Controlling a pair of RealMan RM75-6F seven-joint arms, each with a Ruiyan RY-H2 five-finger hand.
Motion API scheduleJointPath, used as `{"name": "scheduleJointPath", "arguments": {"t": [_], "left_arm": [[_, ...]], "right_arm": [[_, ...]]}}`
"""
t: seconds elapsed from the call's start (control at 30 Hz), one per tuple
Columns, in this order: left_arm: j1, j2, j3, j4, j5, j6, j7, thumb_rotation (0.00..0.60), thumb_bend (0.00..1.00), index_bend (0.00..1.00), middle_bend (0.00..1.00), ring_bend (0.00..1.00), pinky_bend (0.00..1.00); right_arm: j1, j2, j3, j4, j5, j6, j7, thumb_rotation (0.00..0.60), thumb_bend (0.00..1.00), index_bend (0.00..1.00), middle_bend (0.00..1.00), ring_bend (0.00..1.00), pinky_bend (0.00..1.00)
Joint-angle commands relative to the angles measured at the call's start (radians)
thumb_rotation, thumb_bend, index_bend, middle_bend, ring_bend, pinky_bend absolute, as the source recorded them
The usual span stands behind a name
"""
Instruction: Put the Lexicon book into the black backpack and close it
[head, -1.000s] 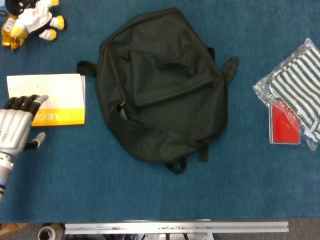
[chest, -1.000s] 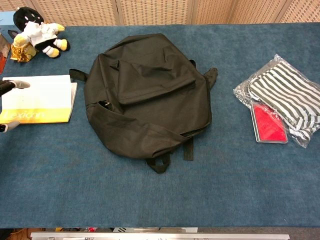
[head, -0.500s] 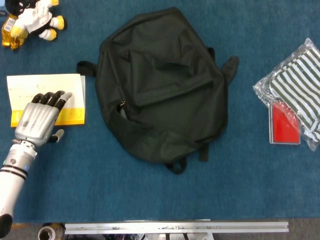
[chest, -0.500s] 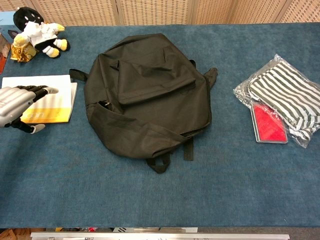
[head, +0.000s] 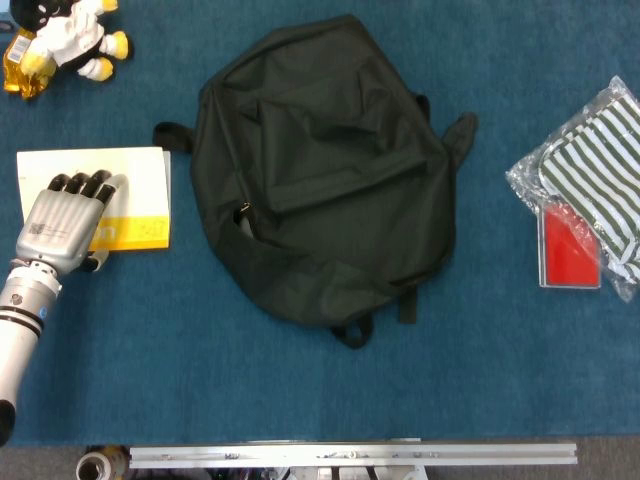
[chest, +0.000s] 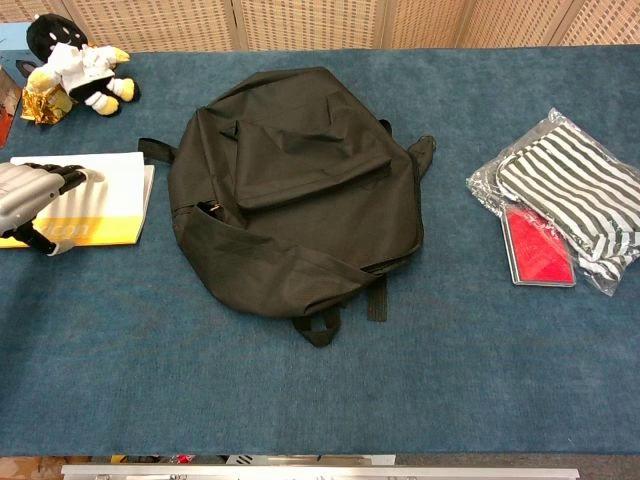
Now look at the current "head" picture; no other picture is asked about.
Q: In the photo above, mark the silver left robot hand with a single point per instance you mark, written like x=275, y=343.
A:
x=55, y=220

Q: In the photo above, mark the white and yellow book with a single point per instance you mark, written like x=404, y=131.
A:
x=140, y=190

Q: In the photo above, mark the black backpack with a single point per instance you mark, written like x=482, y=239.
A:
x=325, y=175

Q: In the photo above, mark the gold foil snack packet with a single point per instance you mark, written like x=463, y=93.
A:
x=25, y=82

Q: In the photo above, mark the black and white plush toy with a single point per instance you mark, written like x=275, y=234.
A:
x=75, y=40

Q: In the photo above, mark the blue felt table cover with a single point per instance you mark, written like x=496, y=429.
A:
x=150, y=375

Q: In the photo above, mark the tape roll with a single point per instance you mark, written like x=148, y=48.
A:
x=95, y=467

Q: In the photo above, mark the red card in clear case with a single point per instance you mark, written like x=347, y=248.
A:
x=570, y=260

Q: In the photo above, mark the striped garment in plastic bag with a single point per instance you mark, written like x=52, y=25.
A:
x=590, y=155

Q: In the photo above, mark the aluminium profile rail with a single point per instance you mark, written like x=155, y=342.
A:
x=350, y=455

